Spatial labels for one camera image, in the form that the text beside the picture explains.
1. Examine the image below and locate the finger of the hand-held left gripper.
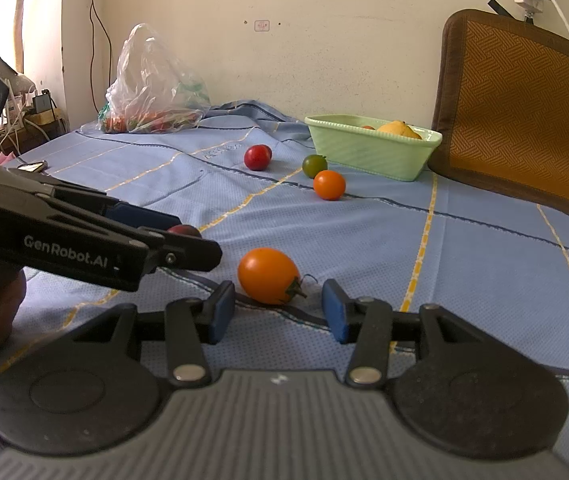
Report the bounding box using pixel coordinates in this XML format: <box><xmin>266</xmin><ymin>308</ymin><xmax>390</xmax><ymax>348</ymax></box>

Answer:
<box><xmin>137</xmin><ymin>227</ymin><xmax>224</xmax><ymax>274</ymax></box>
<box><xmin>7</xmin><ymin>167</ymin><xmax>184</xmax><ymax>235</ymax></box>

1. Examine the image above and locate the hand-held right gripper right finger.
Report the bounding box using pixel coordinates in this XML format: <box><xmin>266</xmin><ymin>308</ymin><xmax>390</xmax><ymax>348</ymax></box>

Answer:
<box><xmin>321</xmin><ymin>279</ymin><xmax>470</xmax><ymax>387</ymax></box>

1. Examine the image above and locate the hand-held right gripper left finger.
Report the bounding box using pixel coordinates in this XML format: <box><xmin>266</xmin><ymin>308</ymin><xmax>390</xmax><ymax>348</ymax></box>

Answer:
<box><xmin>72</xmin><ymin>281</ymin><xmax>238</xmax><ymax>387</ymax></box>

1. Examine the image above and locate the oval orange tomato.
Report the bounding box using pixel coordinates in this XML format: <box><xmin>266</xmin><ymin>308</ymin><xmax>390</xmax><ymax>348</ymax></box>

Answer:
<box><xmin>238</xmin><ymin>247</ymin><xmax>309</xmax><ymax>306</ymax></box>

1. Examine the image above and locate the red tomato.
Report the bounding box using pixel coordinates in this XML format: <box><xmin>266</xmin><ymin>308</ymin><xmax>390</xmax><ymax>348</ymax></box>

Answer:
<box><xmin>244</xmin><ymin>144</ymin><xmax>273</xmax><ymax>171</ymax></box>

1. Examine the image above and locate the small round orange tomato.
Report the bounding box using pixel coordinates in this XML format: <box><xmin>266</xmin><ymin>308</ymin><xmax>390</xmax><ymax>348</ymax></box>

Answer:
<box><xmin>313</xmin><ymin>170</ymin><xmax>346</xmax><ymax>201</ymax></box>

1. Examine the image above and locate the green tomato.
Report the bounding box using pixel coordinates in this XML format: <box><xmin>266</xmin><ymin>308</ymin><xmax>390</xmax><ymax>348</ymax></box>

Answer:
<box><xmin>302</xmin><ymin>154</ymin><xmax>328</xmax><ymax>179</ymax></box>

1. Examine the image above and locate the green plastic basin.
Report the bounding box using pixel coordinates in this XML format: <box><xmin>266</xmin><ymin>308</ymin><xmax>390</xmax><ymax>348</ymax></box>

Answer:
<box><xmin>305</xmin><ymin>114</ymin><xmax>442</xmax><ymax>182</ymax></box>

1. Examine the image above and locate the large yellow pomelo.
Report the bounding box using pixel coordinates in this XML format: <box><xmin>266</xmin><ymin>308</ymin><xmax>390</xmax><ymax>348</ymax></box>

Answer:
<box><xmin>377</xmin><ymin>120</ymin><xmax>423</xmax><ymax>140</ymax></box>

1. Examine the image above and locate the clear plastic bag of produce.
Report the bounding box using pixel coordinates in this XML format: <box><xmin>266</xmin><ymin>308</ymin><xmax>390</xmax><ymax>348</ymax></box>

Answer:
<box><xmin>97</xmin><ymin>23</ymin><xmax>211</xmax><ymax>135</ymax></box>

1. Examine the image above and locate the blue striped blanket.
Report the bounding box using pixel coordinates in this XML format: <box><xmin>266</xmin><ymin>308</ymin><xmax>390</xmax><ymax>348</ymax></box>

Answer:
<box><xmin>0</xmin><ymin>100</ymin><xmax>569</xmax><ymax>461</ymax></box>

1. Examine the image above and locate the black charger box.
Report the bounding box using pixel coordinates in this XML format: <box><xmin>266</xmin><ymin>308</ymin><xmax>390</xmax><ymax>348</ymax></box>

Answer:
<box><xmin>32</xmin><ymin>90</ymin><xmax>54</xmax><ymax>115</ymax></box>

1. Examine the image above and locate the brown woven seat mat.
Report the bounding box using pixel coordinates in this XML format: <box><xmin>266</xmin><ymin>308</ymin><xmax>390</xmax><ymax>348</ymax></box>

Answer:
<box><xmin>428</xmin><ymin>8</ymin><xmax>569</xmax><ymax>221</ymax></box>

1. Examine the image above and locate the bundle of white cables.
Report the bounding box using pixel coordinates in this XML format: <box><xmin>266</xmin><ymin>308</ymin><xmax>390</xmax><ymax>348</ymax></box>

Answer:
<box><xmin>0</xmin><ymin>105</ymin><xmax>65</xmax><ymax>158</ymax></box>

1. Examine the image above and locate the thin black wall cable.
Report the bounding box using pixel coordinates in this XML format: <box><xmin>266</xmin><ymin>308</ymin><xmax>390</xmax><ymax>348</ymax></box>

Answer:
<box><xmin>82</xmin><ymin>0</ymin><xmax>115</xmax><ymax>91</ymax></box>

